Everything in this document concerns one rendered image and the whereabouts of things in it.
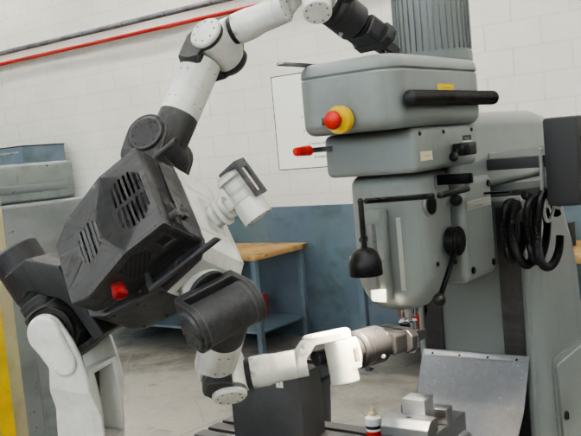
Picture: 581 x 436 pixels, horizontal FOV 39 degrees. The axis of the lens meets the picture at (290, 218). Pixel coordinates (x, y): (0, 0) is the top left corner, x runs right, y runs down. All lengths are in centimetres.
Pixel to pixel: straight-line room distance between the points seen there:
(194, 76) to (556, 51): 460
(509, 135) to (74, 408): 134
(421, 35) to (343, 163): 41
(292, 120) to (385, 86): 557
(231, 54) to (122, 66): 685
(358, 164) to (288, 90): 546
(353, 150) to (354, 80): 19
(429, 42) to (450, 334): 83
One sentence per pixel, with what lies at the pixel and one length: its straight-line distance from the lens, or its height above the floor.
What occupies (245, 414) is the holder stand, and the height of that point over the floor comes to 101.
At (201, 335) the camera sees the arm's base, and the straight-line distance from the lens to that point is 153.
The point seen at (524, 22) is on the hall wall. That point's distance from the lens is 633.
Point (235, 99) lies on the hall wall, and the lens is 769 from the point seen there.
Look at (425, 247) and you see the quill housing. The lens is 189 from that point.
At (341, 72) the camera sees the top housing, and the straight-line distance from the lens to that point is 178.
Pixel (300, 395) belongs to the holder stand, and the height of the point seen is 107.
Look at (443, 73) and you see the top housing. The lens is 193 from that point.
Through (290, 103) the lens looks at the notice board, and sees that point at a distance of 730.
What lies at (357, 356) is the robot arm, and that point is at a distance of 186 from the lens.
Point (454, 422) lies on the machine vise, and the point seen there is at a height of 100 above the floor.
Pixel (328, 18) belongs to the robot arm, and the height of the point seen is 198.
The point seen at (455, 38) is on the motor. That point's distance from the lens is 212.
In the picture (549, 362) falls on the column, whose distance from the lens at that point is 237.
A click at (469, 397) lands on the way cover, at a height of 98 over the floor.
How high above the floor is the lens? 170
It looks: 5 degrees down
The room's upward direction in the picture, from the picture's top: 5 degrees counter-clockwise
